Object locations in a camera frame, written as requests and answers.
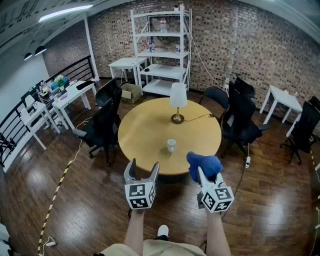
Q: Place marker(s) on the white shelving unit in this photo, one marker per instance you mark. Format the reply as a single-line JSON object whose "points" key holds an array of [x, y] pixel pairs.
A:
{"points": [[162, 71]]}

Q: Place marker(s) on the black pendant lamp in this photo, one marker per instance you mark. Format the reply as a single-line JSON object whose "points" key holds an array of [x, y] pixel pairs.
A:
{"points": [[28, 56], [40, 50]]}

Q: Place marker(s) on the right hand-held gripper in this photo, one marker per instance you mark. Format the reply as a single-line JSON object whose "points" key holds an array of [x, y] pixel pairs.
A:
{"points": [[217, 198]]}

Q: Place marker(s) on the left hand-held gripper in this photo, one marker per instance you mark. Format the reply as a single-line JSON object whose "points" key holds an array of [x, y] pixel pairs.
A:
{"points": [[140, 195]]}

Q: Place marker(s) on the person's left forearm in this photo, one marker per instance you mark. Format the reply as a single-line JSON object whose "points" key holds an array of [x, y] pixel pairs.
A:
{"points": [[135, 230]]}

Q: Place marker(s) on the blue cloth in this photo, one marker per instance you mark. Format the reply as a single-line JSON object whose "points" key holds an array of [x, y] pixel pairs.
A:
{"points": [[203, 163]]}

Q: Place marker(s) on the yellow black hazard tape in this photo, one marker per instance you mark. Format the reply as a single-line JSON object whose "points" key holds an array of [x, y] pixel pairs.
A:
{"points": [[58, 186]]}

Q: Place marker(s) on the long ceiling light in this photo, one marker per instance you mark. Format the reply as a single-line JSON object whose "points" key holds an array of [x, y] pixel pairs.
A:
{"points": [[65, 12]]}

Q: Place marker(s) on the table lamp with white shade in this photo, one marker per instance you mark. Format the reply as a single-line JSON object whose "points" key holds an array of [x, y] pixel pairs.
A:
{"points": [[178, 96]]}

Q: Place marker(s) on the white cup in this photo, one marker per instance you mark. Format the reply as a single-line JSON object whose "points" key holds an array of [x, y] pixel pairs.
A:
{"points": [[172, 145]]}

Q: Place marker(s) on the white structural column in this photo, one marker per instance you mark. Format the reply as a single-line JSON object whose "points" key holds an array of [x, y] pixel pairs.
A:
{"points": [[90, 45]]}

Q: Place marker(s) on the white power strip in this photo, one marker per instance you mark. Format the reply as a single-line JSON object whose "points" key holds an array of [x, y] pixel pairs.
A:
{"points": [[50, 244], [247, 162]]}

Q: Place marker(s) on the small plastic bottle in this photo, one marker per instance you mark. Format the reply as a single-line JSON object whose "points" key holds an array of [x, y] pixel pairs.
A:
{"points": [[152, 47], [177, 48]]}

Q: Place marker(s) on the person's beige shirt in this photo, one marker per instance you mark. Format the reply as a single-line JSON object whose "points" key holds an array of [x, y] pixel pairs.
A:
{"points": [[155, 248]]}

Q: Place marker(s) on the small potted plant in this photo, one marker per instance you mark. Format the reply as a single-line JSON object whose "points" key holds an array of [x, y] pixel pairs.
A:
{"points": [[60, 83]]}

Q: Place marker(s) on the open cardboard box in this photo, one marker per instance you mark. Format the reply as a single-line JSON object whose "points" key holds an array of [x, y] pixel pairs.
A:
{"points": [[131, 93]]}

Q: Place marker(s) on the small white desk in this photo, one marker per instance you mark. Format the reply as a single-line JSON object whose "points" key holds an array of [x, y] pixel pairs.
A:
{"points": [[37, 113]]}

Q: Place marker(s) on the black folding chair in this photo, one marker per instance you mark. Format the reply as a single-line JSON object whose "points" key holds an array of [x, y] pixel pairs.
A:
{"points": [[216, 96]]}

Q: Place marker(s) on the person's white shoe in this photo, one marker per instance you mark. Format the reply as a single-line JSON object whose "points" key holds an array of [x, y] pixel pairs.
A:
{"points": [[163, 230]]}

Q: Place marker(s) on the black office chair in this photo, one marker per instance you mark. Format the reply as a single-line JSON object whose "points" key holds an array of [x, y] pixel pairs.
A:
{"points": [[105, 120], [240, 112], [306, 125]]}

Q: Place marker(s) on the large clear water bottle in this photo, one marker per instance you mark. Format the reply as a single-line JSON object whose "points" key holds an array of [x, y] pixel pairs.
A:
{"points": [[163, 26]]}

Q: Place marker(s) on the flat black bag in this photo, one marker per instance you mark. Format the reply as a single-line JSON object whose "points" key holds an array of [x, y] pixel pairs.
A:
{"points": [[85, 85]]}

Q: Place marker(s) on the person's right forearm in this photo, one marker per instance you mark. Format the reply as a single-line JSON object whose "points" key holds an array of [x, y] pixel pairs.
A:
{"points": [[217, 235]]}

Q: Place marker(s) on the small white table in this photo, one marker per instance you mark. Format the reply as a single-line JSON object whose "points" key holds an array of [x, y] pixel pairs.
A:
{"points": [[126, 62], [285, 98]]}

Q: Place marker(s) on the black metal railing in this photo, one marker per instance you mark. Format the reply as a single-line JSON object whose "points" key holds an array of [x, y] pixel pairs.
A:
{"points": [[75, 70]]}

